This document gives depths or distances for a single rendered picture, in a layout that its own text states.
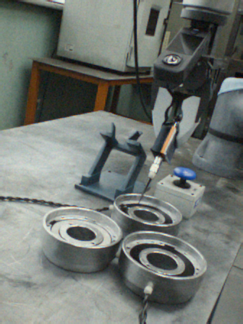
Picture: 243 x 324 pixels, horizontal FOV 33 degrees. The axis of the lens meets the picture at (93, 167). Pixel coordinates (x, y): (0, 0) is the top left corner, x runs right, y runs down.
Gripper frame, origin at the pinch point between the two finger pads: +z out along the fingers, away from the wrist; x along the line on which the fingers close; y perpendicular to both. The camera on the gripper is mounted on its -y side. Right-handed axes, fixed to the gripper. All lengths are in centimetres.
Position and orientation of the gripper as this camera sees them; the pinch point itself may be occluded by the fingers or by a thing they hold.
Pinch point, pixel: (168, 138)
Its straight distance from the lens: 69.5
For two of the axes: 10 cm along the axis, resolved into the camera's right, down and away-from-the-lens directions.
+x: -8.4, -3.2, 4.4
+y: 5.1, -2.0, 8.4
